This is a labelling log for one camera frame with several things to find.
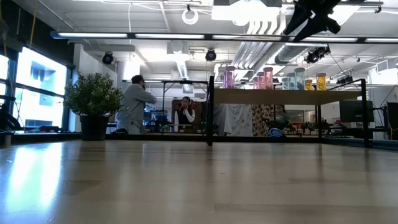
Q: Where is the silver ventilation duct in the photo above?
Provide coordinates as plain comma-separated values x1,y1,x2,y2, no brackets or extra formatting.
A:
273,6,335,65

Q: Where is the person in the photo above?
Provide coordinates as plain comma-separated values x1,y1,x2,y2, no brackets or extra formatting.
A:
173,95,197,133
115,74,158,135

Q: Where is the white ring lamp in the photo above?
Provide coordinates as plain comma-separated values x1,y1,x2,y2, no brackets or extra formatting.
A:
181,7,200,26

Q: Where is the leopard patterned cloth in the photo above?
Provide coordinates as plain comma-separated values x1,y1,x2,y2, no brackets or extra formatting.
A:
252,104,276,137

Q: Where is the black monitor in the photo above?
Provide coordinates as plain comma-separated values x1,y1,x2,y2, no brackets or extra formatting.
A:
386,101,398,141
338,99,375,123

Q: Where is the white patterned cloth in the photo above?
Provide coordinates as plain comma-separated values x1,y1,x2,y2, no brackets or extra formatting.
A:
213,103,253,137

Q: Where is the overhead light bar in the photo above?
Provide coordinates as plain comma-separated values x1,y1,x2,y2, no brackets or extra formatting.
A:
49,30,398,44

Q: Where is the green potted plant black pot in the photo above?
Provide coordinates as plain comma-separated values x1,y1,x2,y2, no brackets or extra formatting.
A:
64,72,124,141

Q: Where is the purple medicine bottle white cap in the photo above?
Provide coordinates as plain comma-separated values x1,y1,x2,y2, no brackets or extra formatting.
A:
224,65,236,90

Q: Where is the wooden shelf with black frame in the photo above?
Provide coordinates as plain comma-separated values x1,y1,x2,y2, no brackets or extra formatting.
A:
206,75,371,149

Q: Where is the black aluminium table frame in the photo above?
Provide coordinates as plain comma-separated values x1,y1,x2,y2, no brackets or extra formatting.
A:
0,132,398,152

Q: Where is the black track light cluster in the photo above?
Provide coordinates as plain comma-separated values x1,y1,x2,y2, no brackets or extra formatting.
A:
303,45,331,65

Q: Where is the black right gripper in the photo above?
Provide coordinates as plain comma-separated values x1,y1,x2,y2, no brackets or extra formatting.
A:
284,0,343,43

